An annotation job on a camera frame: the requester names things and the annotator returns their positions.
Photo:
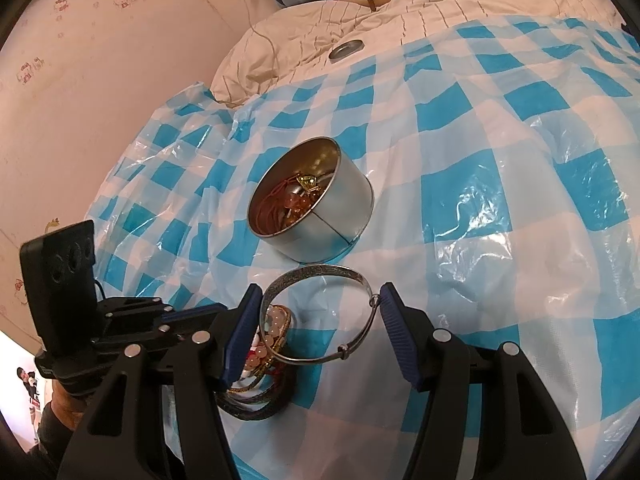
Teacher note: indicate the blue checked plastic sheet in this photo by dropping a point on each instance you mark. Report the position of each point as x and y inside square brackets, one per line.
[475, 160]

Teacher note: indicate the small round metal lid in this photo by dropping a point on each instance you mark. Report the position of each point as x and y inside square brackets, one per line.
[334, 52]

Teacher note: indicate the person's left forearm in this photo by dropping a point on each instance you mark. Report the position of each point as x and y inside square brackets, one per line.
[50, 442]

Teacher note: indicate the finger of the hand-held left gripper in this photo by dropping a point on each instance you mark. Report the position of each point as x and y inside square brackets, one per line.
[192, 316]

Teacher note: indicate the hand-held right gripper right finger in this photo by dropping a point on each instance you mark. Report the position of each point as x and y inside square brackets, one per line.
[400, 335]

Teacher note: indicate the round metal tin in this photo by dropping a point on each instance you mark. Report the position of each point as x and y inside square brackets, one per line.
[345, 210]

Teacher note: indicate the white striped quilt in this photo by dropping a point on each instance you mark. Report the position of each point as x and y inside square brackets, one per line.
[300, 35]

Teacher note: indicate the small brown object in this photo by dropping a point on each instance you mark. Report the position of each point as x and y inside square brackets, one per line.
[372, 4]

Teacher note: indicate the wall poster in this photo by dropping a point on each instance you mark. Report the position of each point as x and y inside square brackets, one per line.
[27, 380]

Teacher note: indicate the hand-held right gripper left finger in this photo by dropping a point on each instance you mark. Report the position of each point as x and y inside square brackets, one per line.
[245, 330]

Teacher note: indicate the silver bangle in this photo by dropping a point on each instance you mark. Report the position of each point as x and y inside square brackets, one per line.
[320, 271]

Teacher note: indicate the person's left hand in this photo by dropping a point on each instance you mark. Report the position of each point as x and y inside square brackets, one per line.
[65, 405]

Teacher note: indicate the gold gem brooch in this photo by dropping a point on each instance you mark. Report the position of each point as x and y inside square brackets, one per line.
[307, 181]

